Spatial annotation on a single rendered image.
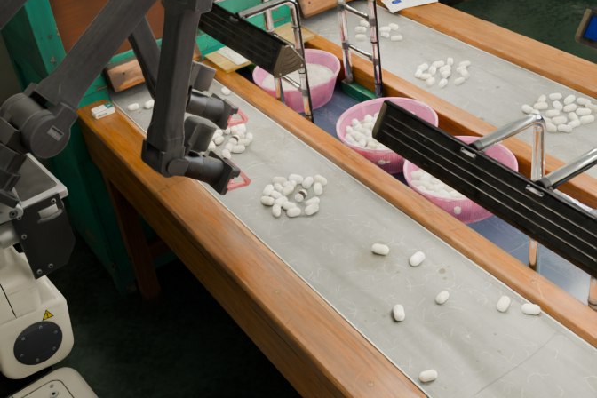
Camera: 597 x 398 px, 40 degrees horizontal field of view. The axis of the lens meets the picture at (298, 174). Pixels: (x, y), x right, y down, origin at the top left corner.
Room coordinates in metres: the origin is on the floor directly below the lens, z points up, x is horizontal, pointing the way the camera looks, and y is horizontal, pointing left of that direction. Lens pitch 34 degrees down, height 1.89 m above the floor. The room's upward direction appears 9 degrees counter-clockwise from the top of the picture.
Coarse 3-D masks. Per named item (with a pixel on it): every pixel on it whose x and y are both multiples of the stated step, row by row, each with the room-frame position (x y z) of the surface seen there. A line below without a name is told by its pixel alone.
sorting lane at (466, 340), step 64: (256, 128) 1.96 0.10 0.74; (256, 192) 1.66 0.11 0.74; (320, 256) 1.38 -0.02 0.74; (384, 256) 1.34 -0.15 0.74; (448, 256) 1.31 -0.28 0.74; (384, 320) 1.15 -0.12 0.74; (448, 320) 1.13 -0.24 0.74; (512, 320) 1.10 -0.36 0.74; (448, 384) 0.97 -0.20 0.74; (512, 384) 0.95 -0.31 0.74; (576, 384) 0.93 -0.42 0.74
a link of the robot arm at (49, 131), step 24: (120, 0) 1.35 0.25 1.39; (144, 0) 1.36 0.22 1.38; (96, 24) 1.33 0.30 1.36; (120, 24) 1.33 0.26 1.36; (72, 48) 1.31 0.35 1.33; (96, 48) 1.30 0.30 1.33; (72, 72) 1.27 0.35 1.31; (96, 72) 1.30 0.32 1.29; (24, 96) 1.28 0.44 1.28; (48, 96) 1.25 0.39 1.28; (72, 96) 1.26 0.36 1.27; (48, 120) 1.20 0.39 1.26; (72, 120) 1.23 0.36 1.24; (24, 144) 1.19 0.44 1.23; (48, 144) 1.20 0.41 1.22
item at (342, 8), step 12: (372, 0) 2.05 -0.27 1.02; (360, 12) 2.11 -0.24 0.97; (372, 12) 2.05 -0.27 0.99; (372, 24) 2.05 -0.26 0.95; (372, 36) 2.05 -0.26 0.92; (348, 48) 2.17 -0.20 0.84; (372, 48) 2.05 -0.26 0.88; (348, 60) 2.18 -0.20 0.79; (372, 60) 2.06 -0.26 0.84; (348, 72) 2.18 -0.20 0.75; (348, 84) 2.17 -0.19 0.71; (360, 84) 2.16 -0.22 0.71; (360, 96) 2.12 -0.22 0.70; (372, 96) 2.08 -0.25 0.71
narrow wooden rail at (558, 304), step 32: (256, 96) 2.10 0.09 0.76; (288, 128) 1.92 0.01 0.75; (320, 128) 1.87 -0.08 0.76; (352, 160) 1.69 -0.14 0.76; (384, 192) 1.54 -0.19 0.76; (416, 192) 1.52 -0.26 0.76; (448, 224) 1.39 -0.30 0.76; (480, 256) 1.27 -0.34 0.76; (512, 256) 1.25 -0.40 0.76; (512, 288) 1.18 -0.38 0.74; (544, 288) 1.15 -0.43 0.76; (576, 320) 1.05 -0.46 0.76
